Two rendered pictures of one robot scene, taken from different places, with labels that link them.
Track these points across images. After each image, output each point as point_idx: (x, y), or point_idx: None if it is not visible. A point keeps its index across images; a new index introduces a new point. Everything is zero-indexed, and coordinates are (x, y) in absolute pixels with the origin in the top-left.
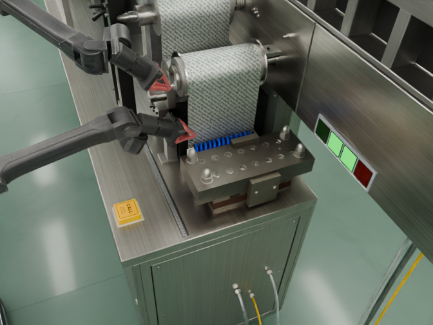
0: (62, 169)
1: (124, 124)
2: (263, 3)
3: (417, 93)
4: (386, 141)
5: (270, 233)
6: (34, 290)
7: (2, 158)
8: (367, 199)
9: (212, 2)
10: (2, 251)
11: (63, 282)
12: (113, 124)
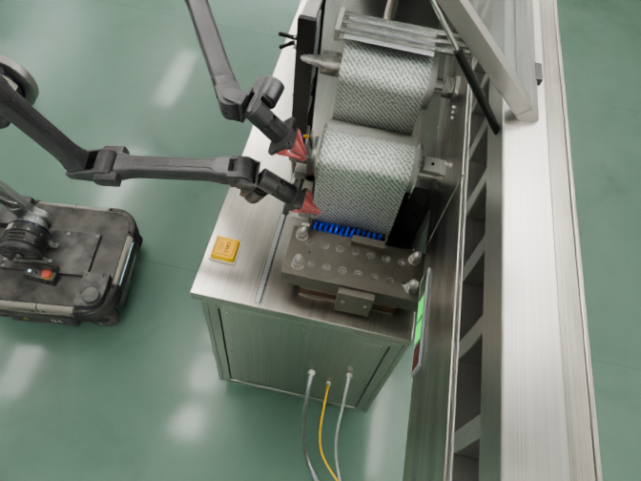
0: None
1: (237, 177)
2: (459, 109)
3: (457, 325)
4: (433, 345)
5: (351, 344)
6: (172, 252)
7: (126, 156)
8: None
9: (404, 81)
10: (167, 201)
11: (198, 260)
12: (228, 172)
